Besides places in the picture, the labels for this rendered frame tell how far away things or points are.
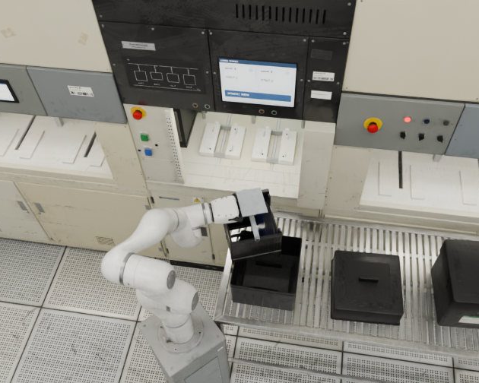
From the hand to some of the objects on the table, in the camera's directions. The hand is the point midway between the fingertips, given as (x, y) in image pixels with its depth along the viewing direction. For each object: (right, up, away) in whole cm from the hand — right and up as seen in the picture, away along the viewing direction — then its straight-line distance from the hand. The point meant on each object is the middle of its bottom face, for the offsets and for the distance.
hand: (250, 204), depth 203 cm
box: (+95, -42, +26) cm, 107 cm away
